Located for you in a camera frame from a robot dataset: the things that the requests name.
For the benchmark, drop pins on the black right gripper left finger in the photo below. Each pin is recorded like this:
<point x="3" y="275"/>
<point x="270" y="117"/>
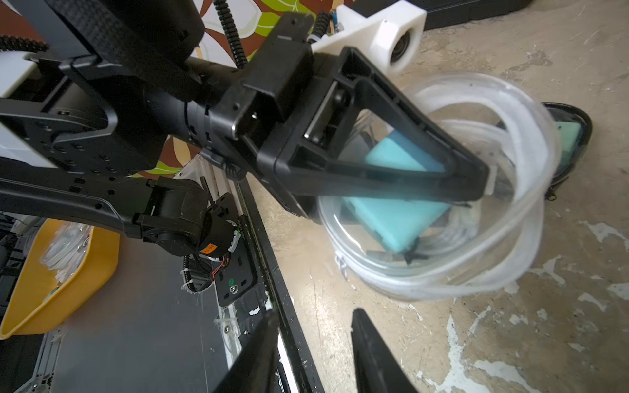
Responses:
<point x="254" y="369"/>

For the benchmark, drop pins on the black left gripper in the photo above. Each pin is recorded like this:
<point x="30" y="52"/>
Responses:
<point x="309" y="125"/>

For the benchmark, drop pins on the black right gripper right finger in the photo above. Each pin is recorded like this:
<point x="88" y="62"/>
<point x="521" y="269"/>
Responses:
<point x="376" y="369"/>

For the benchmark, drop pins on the teal charger plug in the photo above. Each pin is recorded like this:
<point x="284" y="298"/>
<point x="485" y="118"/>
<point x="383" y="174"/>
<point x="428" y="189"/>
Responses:
<point x="396" y="222"/>

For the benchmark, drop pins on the mint green charger plug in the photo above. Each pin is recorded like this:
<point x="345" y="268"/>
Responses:
<point x="569" y="135"/>

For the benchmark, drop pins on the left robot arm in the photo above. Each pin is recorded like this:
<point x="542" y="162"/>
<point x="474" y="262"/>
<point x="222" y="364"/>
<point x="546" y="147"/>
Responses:
<point x="110" y="81"/>

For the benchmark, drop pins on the black ribbed hard case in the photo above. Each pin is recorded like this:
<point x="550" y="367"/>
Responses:
<point x="445" y="13"/>

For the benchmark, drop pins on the yellow plastic bin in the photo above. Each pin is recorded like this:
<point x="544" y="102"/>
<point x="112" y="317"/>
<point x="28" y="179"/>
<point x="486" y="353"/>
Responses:
<point x="40" y="303"/>

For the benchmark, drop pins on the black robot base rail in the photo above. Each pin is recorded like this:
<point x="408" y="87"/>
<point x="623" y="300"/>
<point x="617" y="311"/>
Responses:
<point x="232" y="301"/>

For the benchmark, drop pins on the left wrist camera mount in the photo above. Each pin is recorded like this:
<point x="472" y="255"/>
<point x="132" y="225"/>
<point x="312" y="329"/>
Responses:
<point x="389" y="38"/>

